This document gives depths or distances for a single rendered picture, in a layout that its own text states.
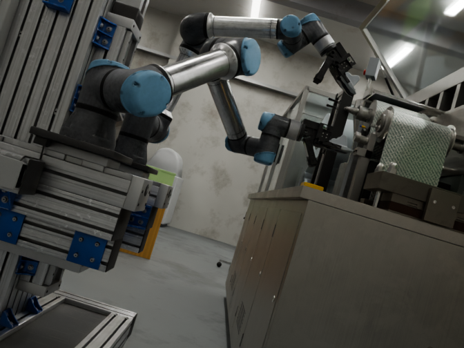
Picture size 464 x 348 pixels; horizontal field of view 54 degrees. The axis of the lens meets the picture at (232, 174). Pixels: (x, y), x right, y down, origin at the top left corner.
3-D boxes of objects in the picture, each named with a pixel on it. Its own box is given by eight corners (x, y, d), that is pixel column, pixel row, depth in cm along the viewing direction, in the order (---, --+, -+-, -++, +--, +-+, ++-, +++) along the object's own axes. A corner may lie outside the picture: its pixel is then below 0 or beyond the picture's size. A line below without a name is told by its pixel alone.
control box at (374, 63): (363, 79, 240) (368, 61, 241) (375, 81, 237) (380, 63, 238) (361, 74, 234) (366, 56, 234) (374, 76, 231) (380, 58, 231)
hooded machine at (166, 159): (169, 226, 869) (190, 157, 878) (164, 228, 803) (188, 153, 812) (130, 215, 870) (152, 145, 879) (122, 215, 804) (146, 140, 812)
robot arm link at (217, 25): (174, 3, 173) (303, 8, 163) (182, 16, 184) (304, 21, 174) (170, 32, 172) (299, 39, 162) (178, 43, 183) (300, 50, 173)
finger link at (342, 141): (358, 137, 166) (333, 131, 168) (353, 152, 166) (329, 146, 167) (356, 139, 170) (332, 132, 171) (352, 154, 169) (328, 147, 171)
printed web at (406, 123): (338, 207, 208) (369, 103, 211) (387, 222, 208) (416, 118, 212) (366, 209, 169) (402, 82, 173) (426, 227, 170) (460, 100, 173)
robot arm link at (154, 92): (105, 118, 121) (233, 69, 157) (141, 125, 112) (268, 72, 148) (94, 73, 115) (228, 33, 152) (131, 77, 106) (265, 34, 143)
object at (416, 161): (374, 179, 171) (387, 133, 172) (433, 197, 171) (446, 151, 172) (375, 179, 170) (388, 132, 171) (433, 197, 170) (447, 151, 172)
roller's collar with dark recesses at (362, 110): (353, 119, 206) (356, 106, 207) (365, 123, 206) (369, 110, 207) (357, 117, 200) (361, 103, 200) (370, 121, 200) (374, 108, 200)
